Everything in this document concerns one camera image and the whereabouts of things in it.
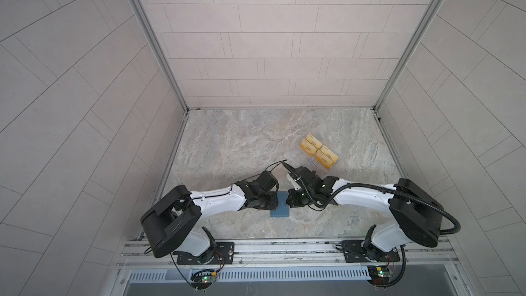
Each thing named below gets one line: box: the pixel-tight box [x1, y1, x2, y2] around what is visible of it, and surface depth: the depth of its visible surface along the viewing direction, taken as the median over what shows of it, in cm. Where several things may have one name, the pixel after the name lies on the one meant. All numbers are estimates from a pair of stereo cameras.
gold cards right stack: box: [315, 145, 339, 170], surface depth 90 cm
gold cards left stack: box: [299, 132, 324, 158], surface depth 94 cm
